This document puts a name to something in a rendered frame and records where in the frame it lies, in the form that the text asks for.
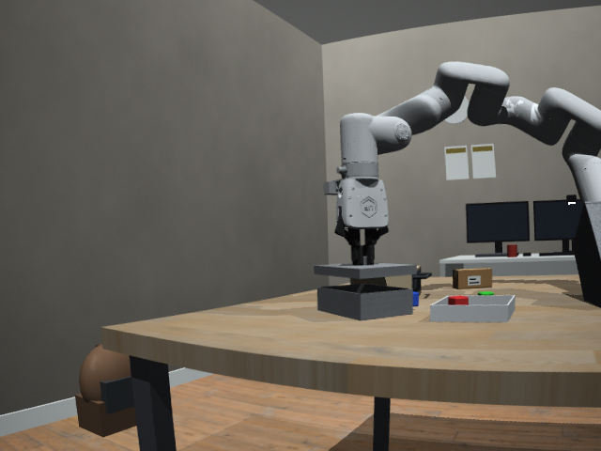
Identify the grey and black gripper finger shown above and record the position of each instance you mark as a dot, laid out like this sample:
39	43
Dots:
354	239
369	247

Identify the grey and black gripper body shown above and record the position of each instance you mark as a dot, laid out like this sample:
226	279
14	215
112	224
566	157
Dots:
367	207

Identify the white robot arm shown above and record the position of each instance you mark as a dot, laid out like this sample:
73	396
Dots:
364	137

